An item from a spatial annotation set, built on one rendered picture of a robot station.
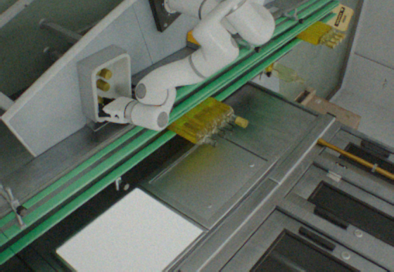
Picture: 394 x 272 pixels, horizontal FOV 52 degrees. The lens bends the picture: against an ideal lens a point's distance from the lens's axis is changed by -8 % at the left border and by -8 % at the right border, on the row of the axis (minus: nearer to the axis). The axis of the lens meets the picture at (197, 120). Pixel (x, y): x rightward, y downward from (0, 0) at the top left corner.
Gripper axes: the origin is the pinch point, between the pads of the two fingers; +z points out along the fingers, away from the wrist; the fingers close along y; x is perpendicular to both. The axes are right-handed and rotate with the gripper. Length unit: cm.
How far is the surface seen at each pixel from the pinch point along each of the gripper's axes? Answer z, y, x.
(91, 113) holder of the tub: 2.7, -3.9, -2.1
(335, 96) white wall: 130, 583, -298
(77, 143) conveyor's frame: 5.2, -12.1, -10.4
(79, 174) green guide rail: -4.8, -20.9, -15.3
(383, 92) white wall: 49, 617, -290
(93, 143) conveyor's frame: 0.6, -8.0, -11.6
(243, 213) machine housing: -45, 13, -42
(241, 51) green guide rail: -13, 71, -6
